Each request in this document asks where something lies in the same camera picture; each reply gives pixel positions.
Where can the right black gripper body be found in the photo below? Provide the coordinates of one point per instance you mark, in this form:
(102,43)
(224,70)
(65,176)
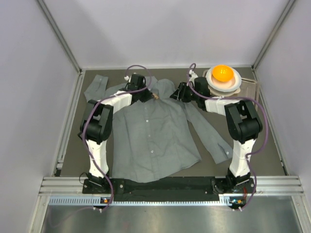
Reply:
(178,93)

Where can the black open jewelry box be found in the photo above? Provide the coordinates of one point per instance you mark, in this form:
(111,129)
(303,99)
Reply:
(80,135)

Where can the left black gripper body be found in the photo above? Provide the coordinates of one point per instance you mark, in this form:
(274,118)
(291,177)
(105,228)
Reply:
(147,96)

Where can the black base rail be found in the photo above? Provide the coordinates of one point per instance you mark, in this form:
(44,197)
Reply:
(177,189)

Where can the metal tray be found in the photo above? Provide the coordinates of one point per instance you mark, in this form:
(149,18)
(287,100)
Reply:
(249,88)

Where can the grey button-up shirt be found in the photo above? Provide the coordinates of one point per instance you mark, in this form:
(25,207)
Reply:
(152,139)

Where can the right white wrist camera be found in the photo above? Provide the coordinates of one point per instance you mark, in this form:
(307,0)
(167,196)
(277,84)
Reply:
(192,75)

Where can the grey slotted cable duct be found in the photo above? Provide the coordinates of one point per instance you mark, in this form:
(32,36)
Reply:
(101,201)

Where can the orange bowl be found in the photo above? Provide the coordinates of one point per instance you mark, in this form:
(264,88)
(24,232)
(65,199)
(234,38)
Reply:
(223,73)

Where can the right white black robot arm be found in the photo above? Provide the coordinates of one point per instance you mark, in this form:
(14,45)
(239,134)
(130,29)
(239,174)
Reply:
(243,123)

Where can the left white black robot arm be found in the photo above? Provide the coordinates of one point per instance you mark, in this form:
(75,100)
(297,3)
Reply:
(96,128)

